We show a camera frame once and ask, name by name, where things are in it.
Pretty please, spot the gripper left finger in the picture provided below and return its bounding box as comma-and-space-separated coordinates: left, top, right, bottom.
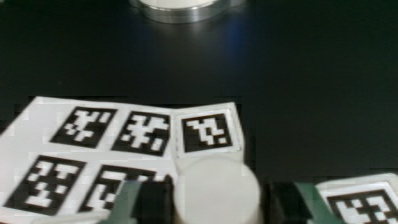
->
31, 174, 175, 224

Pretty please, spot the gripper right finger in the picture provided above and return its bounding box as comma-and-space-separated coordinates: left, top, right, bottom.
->
267, 182, 344, 224

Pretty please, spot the white marker sheet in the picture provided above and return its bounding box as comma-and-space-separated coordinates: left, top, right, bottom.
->
0, 97, 243, 224

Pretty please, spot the white cross-shaped table base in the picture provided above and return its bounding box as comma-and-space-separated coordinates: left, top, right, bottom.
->
172, 104, 398, 224

